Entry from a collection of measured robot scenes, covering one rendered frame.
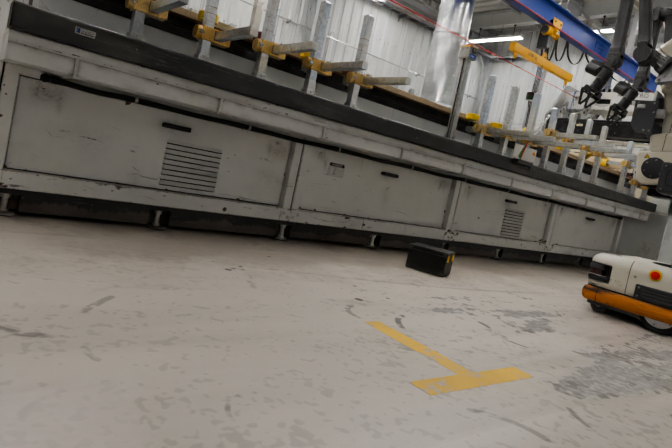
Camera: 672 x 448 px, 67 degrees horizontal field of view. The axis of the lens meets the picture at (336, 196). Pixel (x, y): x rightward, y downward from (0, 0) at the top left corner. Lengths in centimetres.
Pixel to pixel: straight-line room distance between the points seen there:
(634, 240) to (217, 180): 439
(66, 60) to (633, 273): 243
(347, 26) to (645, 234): 784
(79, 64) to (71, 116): 29
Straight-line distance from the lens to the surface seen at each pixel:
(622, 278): 268
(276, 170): 251
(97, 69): 196
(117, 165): 222
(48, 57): 193
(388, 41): 1243
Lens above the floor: 41
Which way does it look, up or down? 3 degrees down
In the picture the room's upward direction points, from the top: 12 degrees clockwise
